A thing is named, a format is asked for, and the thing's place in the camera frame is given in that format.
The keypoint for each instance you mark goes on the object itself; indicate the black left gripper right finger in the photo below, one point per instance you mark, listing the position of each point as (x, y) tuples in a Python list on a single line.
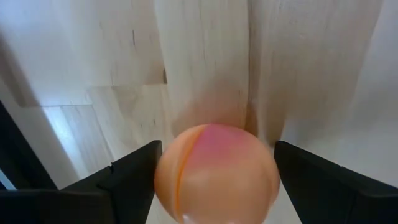
[(335, 196)]

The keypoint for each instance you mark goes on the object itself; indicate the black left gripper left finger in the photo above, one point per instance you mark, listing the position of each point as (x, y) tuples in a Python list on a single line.
[(93, 199)]

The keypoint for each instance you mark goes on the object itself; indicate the orange pink toy peach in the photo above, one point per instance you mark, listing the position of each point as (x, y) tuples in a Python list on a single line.
[(224, 180)]

